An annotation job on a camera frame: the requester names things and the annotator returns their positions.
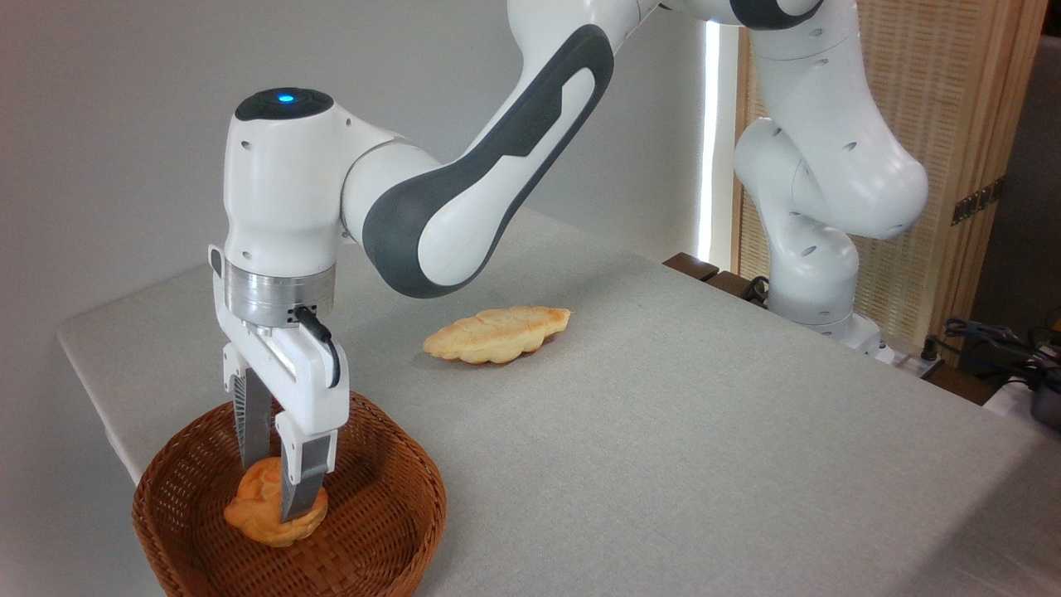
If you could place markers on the bamboo folding screen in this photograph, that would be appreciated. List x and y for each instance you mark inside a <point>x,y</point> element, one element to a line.
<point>970,99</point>

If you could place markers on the long leaf-shaped bread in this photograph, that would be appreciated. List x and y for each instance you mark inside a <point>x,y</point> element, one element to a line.
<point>497,336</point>

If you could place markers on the round orange bread roll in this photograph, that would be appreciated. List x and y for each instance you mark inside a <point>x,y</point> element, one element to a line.
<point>257,516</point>

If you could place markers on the white power strip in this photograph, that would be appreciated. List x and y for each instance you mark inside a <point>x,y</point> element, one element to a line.
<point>908,361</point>

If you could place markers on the dark wooden block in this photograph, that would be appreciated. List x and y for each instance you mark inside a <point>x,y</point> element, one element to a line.
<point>733,286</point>
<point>690,265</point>

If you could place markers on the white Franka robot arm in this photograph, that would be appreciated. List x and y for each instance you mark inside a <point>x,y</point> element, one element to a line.
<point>464,207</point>

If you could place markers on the dark metal screen hinge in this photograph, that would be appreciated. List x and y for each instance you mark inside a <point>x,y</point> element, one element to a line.
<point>978,201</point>

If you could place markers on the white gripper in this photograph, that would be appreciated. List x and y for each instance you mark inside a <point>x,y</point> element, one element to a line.
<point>302,381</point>

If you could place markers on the brown woven wicker basket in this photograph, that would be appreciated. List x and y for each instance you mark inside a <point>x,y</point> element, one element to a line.
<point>373,531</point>

